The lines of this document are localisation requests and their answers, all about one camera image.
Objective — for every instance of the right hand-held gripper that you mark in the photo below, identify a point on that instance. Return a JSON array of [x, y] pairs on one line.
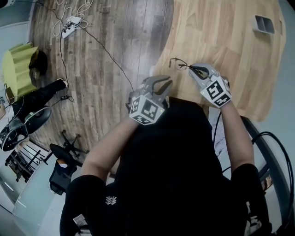
[[216, 91]]

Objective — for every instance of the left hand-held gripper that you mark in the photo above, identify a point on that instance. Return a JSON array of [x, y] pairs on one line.
[[147, 108]]

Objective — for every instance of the thin black frame glasses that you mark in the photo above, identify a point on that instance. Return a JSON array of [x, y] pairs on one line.
[[182, 66]]

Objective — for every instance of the person's left forearm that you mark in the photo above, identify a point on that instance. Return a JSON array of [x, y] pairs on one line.
[[103, 147]]

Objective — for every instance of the person's right forearm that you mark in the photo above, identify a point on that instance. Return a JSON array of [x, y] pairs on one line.
[[235, 136]]

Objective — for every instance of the grey divided tray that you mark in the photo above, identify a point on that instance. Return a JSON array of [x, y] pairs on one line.
[[263, 24]]

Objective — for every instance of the person's black shirt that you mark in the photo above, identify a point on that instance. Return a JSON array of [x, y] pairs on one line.
[[170, 175]]

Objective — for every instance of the small black power adapter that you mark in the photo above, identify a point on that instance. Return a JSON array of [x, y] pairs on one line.
[[64, 98]]

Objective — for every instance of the black bag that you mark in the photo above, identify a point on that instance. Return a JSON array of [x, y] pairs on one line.
[[40, 62]]

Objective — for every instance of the black office chair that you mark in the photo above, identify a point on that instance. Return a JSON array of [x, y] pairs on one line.
[[62, 166]]

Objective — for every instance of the black metal rack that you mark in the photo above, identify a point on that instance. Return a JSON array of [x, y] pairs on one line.
[[25, 161]]

